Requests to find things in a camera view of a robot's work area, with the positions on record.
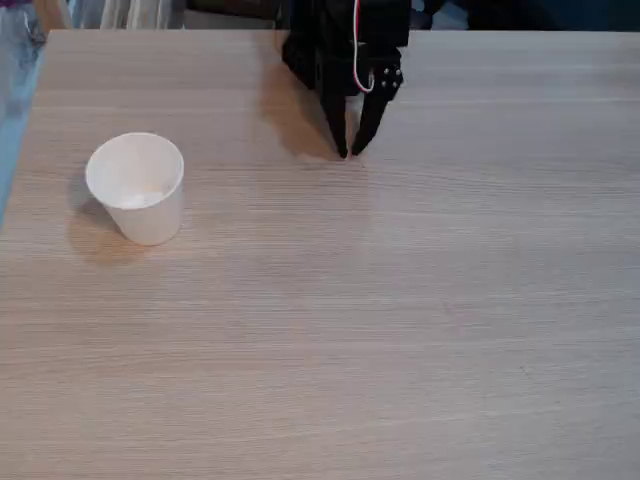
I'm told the white cube block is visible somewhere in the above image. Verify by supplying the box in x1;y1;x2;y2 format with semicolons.
133;185;169;203

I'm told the white paper cup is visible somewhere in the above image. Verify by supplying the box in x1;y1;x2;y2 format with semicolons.
83;131;186;247

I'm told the white pleated fabric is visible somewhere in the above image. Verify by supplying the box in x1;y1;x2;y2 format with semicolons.
74;0;187;30

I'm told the blue denim cloth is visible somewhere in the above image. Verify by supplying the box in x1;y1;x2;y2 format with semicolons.
0;3;49;119

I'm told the red and white cable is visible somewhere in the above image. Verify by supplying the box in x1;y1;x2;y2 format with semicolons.
351;0;377;95

